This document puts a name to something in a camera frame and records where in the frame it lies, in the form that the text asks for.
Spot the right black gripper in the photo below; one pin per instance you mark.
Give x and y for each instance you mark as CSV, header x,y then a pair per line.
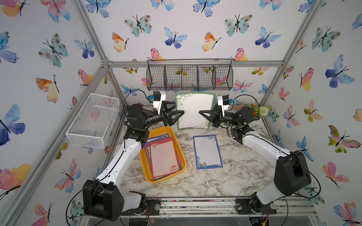
x,y
215,117

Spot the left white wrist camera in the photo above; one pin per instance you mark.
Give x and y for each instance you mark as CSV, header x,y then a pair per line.
x,y
157,98

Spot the white mesh wall basket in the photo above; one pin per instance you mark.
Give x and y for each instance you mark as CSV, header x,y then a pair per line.
x,y
93,123

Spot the white potted flower plant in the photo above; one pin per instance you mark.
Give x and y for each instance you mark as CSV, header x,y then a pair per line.
x,y
260,111

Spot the stack of stationery papers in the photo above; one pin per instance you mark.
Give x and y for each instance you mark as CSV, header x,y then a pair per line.
x,y
148,156

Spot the red stationery paper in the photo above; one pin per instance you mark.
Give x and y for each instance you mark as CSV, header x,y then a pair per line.
x,y
164,159

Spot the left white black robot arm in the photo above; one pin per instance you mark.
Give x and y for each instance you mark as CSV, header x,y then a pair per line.
x,y
102,197

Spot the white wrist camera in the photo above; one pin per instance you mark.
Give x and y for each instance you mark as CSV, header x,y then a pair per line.
x,y
157,98
225,103

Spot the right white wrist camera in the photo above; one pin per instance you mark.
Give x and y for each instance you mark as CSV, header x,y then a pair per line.
x,y
225,103

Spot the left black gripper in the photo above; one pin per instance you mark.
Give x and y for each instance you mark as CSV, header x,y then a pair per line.
x,y
165,119

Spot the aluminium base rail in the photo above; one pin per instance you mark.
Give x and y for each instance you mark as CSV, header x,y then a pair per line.
x,y
222,207

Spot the green floral stationery paper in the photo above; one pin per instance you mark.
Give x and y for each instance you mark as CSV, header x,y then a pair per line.
x,y
191,103

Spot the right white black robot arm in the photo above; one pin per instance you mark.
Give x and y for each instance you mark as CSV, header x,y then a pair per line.
x,y
291,170

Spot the black wire wall basket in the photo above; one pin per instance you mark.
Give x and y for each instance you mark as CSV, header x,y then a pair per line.
x,y
189,74

